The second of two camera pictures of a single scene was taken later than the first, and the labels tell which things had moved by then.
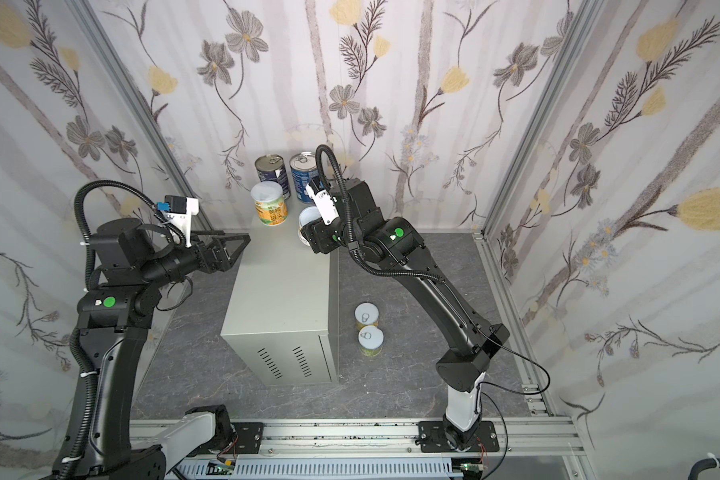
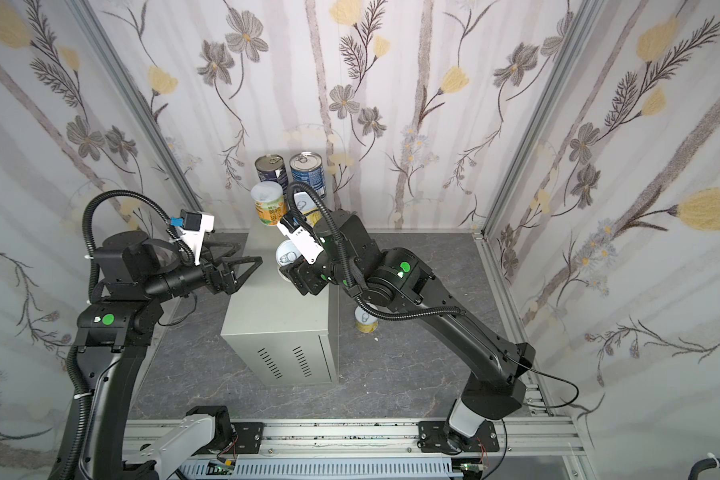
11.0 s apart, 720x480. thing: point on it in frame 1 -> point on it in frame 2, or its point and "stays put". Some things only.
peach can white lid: x=271 y=208 stays put
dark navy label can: x=272 y=168 stays put
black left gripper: x=209 y=255 -> x=217 y=276
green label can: x=370 y=340 -> x=286 y=252
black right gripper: x=318 y=236 -> x=300 y=278
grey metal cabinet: x=282 y=324 stays put
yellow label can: x=366 y=313 stays put
